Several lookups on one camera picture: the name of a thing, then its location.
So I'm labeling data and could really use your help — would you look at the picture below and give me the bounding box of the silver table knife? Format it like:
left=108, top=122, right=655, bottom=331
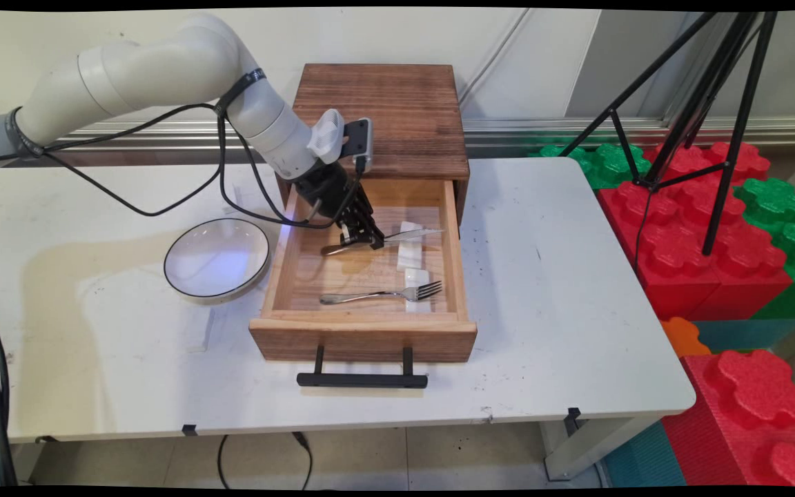
left=321, top=228, right=446, bottom=256

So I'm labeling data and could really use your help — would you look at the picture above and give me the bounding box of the silver fork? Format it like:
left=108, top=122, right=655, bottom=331
left=320, top=280, right=444, bottom=305

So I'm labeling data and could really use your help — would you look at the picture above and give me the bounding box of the white plate black rim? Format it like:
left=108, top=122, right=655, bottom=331
left=164, top=218, right=271, bottom=300

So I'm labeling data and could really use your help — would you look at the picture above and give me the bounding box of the metal wall rail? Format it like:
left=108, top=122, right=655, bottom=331
left=0, top=117, right=795, bottom=168

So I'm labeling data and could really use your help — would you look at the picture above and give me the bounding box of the teal foam block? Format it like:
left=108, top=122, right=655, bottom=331
left=601, top=420, right=688, bottom=488
left=691, top=318, right=795, bottom=354

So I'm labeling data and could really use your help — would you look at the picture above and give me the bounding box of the thin black tripod cable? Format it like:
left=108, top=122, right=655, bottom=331
left=634, top=185, right=655, bottom=274

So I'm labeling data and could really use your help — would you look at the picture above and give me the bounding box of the long white cutlery rest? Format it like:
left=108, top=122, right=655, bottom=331
left=397, top=221, right=425, bottom=271

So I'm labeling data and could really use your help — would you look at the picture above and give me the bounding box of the black drawer handle bar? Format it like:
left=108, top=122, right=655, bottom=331
left=297, top=345, right=430, bottom=389

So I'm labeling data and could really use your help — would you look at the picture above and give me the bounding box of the black cable under table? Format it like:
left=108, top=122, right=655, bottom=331
left=216, top=432, right=314, bottom=491

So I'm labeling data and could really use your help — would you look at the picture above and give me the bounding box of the white cutlery rest block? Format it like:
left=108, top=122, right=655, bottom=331
left=184, top=306, right=219, bottom=353
left=404, top=269, right=433, bottom=314

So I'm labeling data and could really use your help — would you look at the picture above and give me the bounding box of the orange foam block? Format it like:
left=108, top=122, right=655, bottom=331
left=660, top=317, right=713, bottom=358

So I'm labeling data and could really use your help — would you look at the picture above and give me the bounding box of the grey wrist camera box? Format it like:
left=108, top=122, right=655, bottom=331
left=340, top=117, right=374, bottom=174

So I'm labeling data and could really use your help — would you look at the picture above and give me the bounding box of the light wooden drawer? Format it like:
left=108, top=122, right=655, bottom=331
left=249, top=178, right=479, bottom=364

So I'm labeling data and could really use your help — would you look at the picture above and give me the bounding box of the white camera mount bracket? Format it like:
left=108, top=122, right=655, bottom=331
left=306, top=108, right=346, bottom=166

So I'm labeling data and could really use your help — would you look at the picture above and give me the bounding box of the white table leg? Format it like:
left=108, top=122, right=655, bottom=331
left=539, top=416, right=662, bottom=482

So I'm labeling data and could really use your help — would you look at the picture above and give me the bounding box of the white wall conduit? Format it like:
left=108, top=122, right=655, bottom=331
left=458, top=8, right=531, bottom=106

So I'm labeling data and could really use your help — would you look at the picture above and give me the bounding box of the green foam block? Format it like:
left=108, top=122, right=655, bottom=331
left=527, top=142, right=654, bottom=191
left=734, top=177, right=795, bottom=320

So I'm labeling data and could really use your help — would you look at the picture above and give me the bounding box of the large red foam block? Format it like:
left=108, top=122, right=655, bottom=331
left=598, top=142, right=793, bottom=322
left=660, top=349, right=795, bottom=488

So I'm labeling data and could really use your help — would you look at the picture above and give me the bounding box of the black tripod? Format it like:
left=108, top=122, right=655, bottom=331
left=558, top=10, right=780, bottom=257

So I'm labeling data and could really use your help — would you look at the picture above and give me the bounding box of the dark wooden drawer cabinet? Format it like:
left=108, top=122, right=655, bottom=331
left=275, top=64, right=471, bottom=226

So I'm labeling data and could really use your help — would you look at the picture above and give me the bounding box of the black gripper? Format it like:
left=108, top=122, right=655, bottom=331
left=293, top=164, right=386, bottom=249

